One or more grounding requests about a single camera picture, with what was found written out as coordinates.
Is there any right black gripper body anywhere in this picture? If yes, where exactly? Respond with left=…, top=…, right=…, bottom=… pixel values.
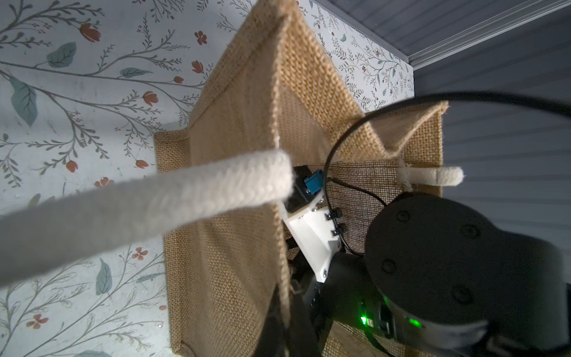
left=289, top=251, right=398, bottom=344

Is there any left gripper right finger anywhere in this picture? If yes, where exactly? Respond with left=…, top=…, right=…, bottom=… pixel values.
left=286, top=281, right=321, bottom=357

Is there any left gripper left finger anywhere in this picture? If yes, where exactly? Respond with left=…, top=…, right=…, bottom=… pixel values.
left=253, top=286, right=286, bottom=357

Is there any brown jute tote bag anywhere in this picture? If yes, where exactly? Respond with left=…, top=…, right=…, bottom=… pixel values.
left=0, top=0, right=465, bottom=357

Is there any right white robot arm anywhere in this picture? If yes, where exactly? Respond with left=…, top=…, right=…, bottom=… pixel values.
left=300, top=193, right=570, bottom=356

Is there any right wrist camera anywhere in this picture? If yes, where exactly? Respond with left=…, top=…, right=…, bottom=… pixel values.
left=278, top=166, right=341, bottom=284

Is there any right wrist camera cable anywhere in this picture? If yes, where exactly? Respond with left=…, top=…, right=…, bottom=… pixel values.
left=322, top=91, right=571, bottom=257

